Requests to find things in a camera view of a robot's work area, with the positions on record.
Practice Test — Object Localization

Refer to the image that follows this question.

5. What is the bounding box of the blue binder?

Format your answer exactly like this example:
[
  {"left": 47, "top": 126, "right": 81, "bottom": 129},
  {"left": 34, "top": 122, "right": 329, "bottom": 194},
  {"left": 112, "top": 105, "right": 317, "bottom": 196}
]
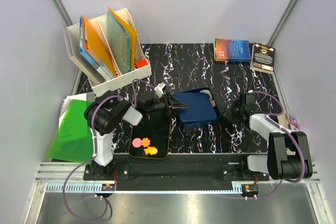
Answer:
[{"left": 79, "top": 15, "right": 102, "bottom": 67}]

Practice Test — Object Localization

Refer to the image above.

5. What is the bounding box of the green clip file folder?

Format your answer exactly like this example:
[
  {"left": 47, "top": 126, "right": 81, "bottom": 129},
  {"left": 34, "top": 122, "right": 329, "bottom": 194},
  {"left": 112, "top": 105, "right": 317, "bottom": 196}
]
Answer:
[{"left": 46, "top": 99, "right": 93, "bottom": 163}]

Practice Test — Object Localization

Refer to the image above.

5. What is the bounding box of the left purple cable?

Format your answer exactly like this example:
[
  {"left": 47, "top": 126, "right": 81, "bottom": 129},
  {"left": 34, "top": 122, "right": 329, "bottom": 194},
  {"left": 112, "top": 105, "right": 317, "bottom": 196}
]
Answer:
[{"left": 61, "top": 78, "right": 158, "bottom": 221}]

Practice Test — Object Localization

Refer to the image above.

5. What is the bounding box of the blue tin lid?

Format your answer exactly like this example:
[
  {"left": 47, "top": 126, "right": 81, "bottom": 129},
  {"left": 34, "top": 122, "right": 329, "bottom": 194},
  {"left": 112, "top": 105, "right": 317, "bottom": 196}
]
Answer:
[{"left": 174, "top": 92, "right": 217, "bottom": 124}]

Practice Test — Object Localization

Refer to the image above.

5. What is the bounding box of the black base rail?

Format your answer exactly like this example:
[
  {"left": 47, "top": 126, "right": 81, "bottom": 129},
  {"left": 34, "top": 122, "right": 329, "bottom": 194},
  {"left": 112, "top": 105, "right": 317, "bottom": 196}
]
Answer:
[{"left": 83, "top": 153, "right": 269, "bottom": 194}]

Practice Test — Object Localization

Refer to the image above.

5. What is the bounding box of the red small box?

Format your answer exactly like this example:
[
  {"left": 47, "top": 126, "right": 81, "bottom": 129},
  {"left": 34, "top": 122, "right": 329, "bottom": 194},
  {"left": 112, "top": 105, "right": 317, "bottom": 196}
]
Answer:
[{"left": 135, "top": 59, "right": 148, "bottom": 69}]

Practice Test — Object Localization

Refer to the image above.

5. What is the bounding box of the teal speckled folder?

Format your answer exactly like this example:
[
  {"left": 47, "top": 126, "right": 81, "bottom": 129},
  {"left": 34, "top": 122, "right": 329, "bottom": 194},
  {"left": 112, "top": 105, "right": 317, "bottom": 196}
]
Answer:
[{"left": 107, "top": 9, "right": 131, "bottom": 74}]

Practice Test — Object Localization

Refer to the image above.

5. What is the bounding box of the orange flower cookie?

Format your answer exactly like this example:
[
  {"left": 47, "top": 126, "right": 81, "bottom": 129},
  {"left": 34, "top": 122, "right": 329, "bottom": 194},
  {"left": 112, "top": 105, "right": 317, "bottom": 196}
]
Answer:
[{"left": 141, "top": 137, "right": 151, "bottom": 147}]

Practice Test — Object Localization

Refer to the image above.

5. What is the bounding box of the yellow orange folder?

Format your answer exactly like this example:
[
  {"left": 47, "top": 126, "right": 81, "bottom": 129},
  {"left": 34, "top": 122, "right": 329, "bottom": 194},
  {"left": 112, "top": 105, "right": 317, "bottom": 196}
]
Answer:
[{"left": 109, "top": 8, "right": 137, "bottom": 72}]

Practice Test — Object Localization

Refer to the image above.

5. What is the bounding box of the orange fish cookie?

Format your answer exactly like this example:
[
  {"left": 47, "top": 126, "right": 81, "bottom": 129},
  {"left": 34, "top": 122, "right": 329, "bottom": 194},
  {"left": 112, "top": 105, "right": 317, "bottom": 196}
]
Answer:
[{"left": 144, "top": 146, "right": 158, "bottom": 155}]

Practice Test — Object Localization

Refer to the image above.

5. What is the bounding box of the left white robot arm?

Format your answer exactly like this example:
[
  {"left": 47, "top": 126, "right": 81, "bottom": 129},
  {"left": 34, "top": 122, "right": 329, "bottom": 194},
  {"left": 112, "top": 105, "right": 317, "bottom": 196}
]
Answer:
[{"left": 84, "top": 92, "right": 188, "bottom": 180}]

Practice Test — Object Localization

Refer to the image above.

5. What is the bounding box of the pink round cookie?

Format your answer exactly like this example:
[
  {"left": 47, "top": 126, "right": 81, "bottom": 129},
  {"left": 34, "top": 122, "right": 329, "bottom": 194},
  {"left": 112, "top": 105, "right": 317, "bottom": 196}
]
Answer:
[{"left": 132, "top": 138, "right": 142, "bottom": 148}]

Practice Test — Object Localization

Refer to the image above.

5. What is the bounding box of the purple cable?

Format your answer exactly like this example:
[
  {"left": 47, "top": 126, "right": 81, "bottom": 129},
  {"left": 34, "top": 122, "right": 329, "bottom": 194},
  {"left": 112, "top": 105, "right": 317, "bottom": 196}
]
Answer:
[
  {"left": 217, "top": 90, "right": 308, "bottom": 200},
  {"left": 61, "top": 78, "right": 158, "bottom": 221}
]

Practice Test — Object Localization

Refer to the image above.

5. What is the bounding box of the blue orange book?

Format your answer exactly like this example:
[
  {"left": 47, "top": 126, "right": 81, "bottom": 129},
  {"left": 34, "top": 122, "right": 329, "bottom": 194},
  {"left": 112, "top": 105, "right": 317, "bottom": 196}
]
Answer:
[{"left": 214, "top": 38, "right": 251, "bottom": 62}]

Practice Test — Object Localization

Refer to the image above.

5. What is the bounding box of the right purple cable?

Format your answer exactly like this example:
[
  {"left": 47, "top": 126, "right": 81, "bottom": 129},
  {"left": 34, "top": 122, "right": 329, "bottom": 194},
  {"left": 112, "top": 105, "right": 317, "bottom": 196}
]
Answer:
[{"left": 217, "top": 90, "right": 308, "bottom": 200}]

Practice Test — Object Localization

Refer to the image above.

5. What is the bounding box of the blue tin box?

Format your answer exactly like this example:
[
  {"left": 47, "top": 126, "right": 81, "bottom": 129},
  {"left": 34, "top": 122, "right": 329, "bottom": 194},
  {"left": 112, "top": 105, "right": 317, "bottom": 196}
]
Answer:
[{"left": 179, "top": 87, "right": 220, "bottom": 131}]

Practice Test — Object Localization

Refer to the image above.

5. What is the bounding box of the black paperback book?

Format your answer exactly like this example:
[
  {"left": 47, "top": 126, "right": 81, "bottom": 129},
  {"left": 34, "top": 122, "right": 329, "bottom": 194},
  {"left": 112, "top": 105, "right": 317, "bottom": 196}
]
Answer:
[{"left": 250, "top": 43, "right": 275, "bottom": 74}]

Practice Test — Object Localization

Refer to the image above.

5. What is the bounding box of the white file organizer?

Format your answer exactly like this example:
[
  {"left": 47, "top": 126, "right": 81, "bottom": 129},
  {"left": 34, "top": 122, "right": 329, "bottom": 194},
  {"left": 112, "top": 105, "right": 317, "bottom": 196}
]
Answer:
[{"left": 63, "top": 11, "right": 152, "bottom": 96}]

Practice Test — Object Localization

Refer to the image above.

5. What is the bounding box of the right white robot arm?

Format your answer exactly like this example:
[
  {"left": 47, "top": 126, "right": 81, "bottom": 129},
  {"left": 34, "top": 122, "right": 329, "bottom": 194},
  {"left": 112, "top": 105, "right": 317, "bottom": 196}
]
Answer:
[{"left": 222, "top": 91, "right": 313, "bottom": 183}]

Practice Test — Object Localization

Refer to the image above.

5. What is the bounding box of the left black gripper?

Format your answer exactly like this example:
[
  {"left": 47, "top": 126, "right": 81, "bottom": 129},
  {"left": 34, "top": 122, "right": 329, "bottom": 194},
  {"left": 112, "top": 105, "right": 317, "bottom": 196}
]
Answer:
[{"left": 146, "top": 91, "right": 188, "bottom": 117}]

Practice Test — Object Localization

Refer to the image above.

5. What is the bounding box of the black gold-rimmed tray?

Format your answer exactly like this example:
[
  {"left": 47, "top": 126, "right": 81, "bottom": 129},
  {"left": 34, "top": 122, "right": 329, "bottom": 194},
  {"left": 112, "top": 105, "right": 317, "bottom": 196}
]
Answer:
[{"left": 128, "top": 112, "right": 171, "bottom": 159}]

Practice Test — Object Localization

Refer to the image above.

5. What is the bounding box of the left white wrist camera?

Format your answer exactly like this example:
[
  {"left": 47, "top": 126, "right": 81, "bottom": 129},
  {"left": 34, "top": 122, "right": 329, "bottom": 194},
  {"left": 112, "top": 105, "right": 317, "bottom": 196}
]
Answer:
[{"left": 154, "top": 83, "right": 166, "bottom": 98}]

